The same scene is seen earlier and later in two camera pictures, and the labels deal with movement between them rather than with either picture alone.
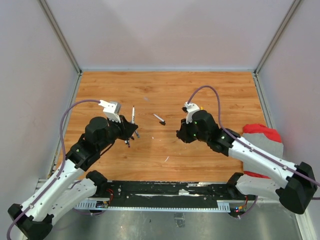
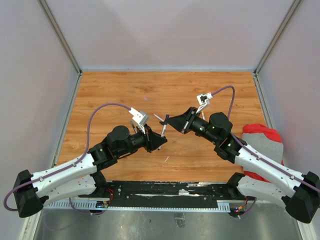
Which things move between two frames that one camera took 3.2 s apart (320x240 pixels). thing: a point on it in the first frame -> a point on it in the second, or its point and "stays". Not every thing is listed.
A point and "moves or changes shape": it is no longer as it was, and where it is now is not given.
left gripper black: [128, 125] -> [152, 140]
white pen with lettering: [133, 115] moves or changes shape
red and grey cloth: [268, 138] stays
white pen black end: [159, 118] stays
